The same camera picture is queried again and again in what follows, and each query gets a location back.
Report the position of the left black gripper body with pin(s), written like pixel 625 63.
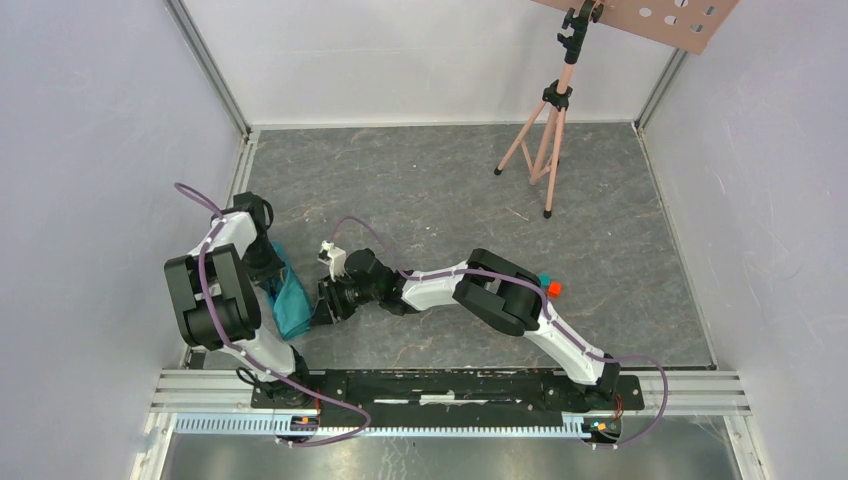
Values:
pixel 261 261

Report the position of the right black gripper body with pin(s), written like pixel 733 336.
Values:
pixel 347 296

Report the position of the teal cloth napkin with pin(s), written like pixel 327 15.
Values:
pixel 291 307

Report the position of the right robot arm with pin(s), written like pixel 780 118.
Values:
pixel 508 298

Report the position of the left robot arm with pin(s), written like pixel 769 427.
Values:
pixel 235 293

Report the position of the teal small cube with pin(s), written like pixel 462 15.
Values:
pixel 545 281

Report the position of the red small cube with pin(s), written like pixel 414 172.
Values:
pixel 554 290

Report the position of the pink tripod stand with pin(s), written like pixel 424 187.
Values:
pixel 556 99

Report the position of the pink perforated board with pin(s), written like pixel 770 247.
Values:
pixel 685 25

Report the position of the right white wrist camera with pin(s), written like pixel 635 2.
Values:
pixel 334 258

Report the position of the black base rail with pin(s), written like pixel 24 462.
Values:
pixel 474 400

